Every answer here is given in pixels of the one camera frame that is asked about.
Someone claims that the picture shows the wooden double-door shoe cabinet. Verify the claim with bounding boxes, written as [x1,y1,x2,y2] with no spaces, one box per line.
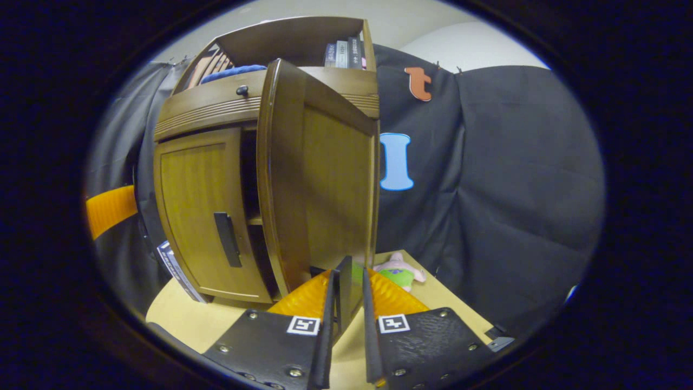
[154,16,381,305]

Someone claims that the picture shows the printed leaning board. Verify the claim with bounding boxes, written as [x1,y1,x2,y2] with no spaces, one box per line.
[156,241,210,303]

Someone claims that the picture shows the black door handle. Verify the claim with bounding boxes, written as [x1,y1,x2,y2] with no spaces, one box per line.
[213,212,243,268]
[310,256,354,332]

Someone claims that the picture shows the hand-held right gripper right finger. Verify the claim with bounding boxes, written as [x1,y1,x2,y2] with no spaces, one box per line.
[361,268,498,390]

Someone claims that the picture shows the pink green plush toy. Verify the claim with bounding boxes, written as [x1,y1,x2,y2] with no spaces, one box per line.
[372,251,427,293]

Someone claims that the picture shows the blue towel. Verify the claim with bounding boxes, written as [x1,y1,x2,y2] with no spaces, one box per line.
[200,64,267,85]

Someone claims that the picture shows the wooden drawer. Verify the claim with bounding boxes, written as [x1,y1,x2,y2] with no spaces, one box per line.
[154,66,380,142]

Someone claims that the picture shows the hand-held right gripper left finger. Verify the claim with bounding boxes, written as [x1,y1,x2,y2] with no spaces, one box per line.
[201,268,342,390]

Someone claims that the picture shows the wooden cabinet door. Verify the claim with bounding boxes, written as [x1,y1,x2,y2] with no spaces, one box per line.
[154,127,274,304]
[257,58,381,304]

